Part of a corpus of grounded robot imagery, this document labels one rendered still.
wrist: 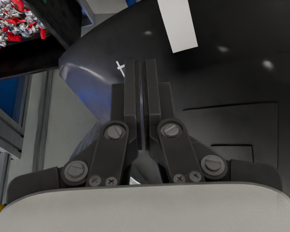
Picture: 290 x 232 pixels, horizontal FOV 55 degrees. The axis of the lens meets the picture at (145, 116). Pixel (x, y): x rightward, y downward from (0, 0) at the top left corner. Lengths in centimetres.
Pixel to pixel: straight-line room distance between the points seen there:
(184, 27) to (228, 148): 7
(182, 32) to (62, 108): 106
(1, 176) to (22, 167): 46
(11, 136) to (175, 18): 62
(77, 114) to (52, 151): 18
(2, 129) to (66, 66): 49
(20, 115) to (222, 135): 66
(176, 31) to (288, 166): 10
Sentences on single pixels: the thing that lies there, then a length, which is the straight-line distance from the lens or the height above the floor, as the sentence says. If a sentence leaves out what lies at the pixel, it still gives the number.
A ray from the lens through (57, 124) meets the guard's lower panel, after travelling 118.
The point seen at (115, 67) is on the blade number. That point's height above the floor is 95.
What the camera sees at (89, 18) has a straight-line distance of 34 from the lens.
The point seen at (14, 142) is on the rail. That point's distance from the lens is 75.
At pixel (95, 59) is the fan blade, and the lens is 20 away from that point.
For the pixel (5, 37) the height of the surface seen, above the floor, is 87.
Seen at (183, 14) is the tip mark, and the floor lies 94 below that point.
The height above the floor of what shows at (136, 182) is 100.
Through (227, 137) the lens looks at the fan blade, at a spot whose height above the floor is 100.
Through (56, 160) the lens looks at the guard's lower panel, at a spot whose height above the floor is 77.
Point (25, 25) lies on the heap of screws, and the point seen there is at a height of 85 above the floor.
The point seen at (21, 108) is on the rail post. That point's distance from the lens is 79.
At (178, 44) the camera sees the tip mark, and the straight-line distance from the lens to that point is 17.
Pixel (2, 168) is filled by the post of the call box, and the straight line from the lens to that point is 71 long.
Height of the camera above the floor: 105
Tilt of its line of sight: 23 degrees down
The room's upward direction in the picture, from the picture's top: 177 degrees clockwise
